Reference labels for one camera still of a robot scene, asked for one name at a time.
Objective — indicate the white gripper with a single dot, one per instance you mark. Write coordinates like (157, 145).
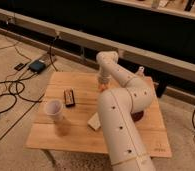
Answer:
(103, 78)

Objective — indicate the orange pepper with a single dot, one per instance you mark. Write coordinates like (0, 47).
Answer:
(102, 87)

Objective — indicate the wooden table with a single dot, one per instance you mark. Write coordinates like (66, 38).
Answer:
(73, 133)

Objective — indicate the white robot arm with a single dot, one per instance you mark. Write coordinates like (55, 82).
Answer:
(115, 107)

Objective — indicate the blue black power box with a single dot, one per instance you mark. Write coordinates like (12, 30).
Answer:
(37, 66)

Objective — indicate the small black adapter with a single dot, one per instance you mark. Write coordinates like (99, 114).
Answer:
(20, 66)

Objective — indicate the white rectangular block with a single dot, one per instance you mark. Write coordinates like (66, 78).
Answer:
(94, 122)

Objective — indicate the dark red bowl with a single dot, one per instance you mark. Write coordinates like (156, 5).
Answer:
(137, 116)

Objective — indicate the small dark chocolate box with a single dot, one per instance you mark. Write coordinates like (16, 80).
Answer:
(69, 97)

